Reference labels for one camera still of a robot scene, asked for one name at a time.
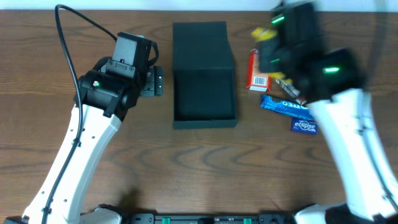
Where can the dark green hinged box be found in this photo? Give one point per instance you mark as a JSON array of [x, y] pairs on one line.
[[203, 71]]

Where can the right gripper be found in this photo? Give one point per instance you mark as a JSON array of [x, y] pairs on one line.
[[268, 56]]

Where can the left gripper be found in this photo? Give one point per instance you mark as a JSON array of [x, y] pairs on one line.
[[153, 83]]

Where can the brown carton with barcode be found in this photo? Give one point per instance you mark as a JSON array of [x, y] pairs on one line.
[[288, 87]]

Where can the orange carton with barcode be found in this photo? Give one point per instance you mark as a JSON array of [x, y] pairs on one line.
[[256, 80]]

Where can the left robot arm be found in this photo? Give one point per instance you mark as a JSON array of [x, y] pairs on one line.
[[107, 91]]

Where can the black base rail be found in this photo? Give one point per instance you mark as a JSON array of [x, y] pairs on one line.
[[262, 218]]

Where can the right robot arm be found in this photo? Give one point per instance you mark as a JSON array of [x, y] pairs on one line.
[[335, 89]]

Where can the blue Eclipse gum pack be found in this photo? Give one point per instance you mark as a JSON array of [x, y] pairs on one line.
[[303, 126]]

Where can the yellow snack bag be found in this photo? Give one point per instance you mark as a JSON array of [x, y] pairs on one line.
[[261, 34]]

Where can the blue Oreo cookie pack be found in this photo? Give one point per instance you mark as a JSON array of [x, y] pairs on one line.
[[285, 107]]

